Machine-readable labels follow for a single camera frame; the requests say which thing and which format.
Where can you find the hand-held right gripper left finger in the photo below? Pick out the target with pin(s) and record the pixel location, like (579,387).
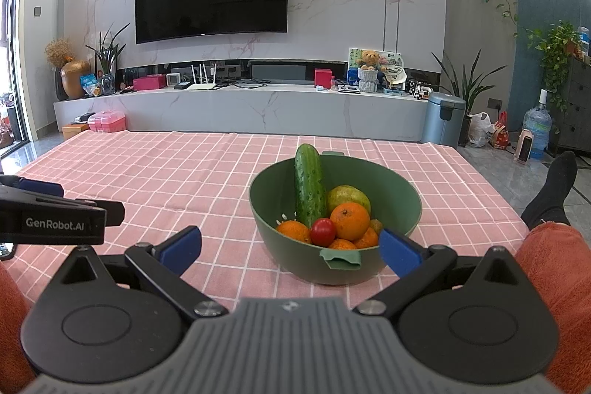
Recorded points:
(178,248)

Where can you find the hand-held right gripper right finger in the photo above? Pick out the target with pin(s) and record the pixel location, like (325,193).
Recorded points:
(399,251)

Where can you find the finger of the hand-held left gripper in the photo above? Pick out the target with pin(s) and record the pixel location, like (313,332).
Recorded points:
(41,187)
(113,213)

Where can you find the orange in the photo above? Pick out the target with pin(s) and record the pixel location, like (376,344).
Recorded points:
(368,239)
(293,232)
(350,221)

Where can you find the small orange persimmon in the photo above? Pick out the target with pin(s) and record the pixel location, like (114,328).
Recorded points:
(342,244)

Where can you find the red tomato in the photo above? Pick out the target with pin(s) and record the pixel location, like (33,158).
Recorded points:
(322,232)

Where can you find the green colander bowl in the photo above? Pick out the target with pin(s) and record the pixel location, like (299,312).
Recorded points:
(277,255)

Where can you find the pink checkered tablecloth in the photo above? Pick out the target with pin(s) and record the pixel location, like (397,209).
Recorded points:
(161,172)

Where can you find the orange cardboard box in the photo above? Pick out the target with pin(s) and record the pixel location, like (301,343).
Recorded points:
(75,132)

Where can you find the yellow-green pear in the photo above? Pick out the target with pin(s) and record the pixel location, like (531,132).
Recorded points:
(351,194)

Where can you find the pink plastic toolbox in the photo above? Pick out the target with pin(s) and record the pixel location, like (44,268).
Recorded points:
(107,121)

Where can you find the gold vase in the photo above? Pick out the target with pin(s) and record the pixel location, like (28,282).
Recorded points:
(75,80)

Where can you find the person's left leg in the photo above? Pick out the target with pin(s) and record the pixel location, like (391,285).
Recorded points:
(11,329)

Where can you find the person's leg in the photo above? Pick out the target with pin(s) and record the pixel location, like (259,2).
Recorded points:
(11,329)
(563,274)

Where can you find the blue snack bag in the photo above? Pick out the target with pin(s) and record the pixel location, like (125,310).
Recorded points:
(90,84)

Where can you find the green cucumber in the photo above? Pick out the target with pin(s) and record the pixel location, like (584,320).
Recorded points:
(309,181)

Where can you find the magenta box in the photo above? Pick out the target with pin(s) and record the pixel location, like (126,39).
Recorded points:
(148,83)

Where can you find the dried flower bunch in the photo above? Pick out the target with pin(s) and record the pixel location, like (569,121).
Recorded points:
(59,52)

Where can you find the blue-grey trash can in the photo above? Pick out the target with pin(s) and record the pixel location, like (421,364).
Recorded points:
(443,121)

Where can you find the glass balcony door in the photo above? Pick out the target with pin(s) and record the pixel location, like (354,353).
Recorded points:
(11,52)

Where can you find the green plant in glass vase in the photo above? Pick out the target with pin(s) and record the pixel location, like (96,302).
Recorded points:
(107,61)

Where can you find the white plastic bag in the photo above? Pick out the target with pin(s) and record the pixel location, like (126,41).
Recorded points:
(480,131)

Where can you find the small white clock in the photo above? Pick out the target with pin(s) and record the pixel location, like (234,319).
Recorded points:
(174,79)

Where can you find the red gift bag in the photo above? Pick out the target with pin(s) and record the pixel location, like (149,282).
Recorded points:
(499,135)

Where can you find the white router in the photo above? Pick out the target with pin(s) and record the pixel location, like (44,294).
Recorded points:
(202,85)

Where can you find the person's black sock foot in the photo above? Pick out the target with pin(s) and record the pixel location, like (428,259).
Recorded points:
(551,195)

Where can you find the pink space heater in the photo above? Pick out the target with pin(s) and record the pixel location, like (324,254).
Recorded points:
(525,147)

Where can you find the person's right leg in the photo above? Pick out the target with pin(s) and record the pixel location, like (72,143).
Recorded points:
(563,274)

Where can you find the long-leaf potted plant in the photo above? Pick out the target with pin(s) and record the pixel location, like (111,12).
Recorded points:
(471,98)

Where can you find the grey marble tv cabinet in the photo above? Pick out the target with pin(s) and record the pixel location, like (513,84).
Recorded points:
(277,108)

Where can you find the blue water bottle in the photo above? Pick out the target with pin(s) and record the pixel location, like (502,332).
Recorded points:
(538,126)

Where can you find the red box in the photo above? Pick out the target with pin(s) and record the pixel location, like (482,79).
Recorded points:
(323,78)

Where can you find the brown teddy bear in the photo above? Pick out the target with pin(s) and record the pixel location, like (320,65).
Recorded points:
(368,59)

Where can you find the grey dresser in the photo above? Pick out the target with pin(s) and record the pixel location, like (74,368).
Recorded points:
(577,108)

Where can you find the leafy pothos plant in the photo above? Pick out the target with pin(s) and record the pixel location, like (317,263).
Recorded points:
(554,52)

